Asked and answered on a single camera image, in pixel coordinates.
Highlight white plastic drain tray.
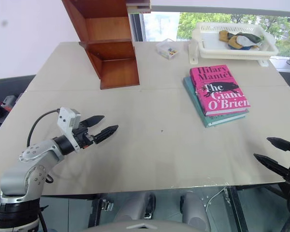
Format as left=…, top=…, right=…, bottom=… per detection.
left=188, top=39, right=271, bottom=67

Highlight dark green cloth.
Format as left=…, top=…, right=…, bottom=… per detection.
left=228, top=32, right=265, bottom=44

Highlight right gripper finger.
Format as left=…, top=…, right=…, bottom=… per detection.
left=253, top=153, right=290, bottom=181
left=266, top=137, right=290, bottom=154

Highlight white cloth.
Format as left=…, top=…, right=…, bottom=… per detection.
left=235, top=35, right=255, bottom=47

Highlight black table frame leg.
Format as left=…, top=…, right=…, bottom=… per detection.
left=225, top=185, right=249, bottom=232

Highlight teal hardcover book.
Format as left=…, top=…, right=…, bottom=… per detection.
left=182, top=76, right=250, bottom=128

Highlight grey robot torso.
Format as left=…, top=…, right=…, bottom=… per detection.
left=86, top=218, right=210, bottom=232

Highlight white plastic basket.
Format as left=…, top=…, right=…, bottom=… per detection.
left=191, top=22, right=280, bottom=60

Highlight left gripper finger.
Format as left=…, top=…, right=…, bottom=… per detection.
left=83, top=115, right=105, bottom=128
left=94, top=124, right=119, bottom=145

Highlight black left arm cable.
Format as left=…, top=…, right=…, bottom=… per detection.
left=26, top=109, right=61, bottom=148

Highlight thin white cable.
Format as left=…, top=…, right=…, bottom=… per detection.
left=206, top=188, right=230, bottom=209

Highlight small clear plastic box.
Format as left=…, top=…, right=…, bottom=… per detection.
left=155, top=38, right=183, bottom=60

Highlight grey metal table bracket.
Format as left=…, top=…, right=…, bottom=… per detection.
left=101, top=198, right=115, bottom=211

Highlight grey rounded robot leg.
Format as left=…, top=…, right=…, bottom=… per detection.
left=115, top=191, right=157, bottom=221
left=180, top=190, right=211, bottom=232

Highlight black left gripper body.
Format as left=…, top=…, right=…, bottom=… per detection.
left=72, top=120, right=98, bottom=149

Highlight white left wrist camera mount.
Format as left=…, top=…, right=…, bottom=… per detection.
left=56, top=107, right=82, bottom=151

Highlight dark window frame post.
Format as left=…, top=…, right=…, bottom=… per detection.
left=129, top=12, right=146, bottom=42

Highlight brown wooden bookshelf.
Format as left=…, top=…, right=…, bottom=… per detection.
left=61, top=0, right=141, bottom=90

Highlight yellow cloth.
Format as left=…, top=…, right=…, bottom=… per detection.
left=218, top=30, right=238, bottom=48

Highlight blue cloth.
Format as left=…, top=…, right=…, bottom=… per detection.
left=241, top=44, right=261, bottom=51

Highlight pink hardcover book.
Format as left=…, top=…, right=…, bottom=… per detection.
left=189, top=64, right=251, bottom=117

